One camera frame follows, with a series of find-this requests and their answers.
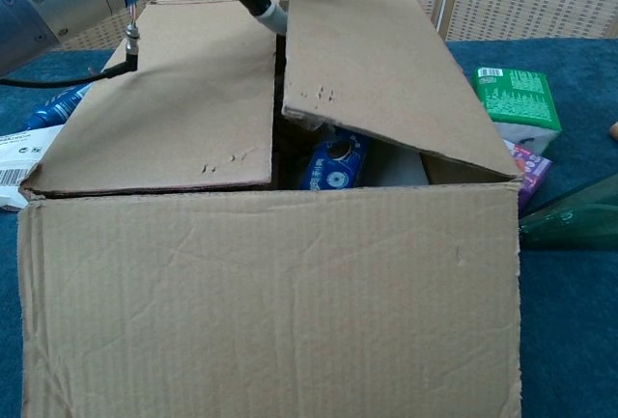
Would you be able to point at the red cardboard box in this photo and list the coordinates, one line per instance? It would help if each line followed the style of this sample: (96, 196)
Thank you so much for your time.
(270, 302)

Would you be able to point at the blue squeeze tube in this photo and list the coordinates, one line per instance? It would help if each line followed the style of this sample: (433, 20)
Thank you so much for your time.
(55, 106)

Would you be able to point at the green carton box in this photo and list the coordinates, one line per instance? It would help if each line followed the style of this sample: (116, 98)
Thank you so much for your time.
(519, 94)

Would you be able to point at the small purple box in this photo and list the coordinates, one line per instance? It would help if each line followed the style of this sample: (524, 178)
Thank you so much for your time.
(533, 172)

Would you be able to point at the blue cookie package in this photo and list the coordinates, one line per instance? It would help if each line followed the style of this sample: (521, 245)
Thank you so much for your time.
(333, 167)

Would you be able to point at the green plastic bottle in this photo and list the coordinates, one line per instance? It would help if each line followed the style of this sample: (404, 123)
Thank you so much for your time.
(579, 225)

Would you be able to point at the white plastic bag package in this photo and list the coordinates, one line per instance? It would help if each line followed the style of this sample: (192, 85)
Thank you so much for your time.
(19, 147)

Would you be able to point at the pink paper roll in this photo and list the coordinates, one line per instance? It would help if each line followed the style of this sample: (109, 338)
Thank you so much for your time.
(614, 130)

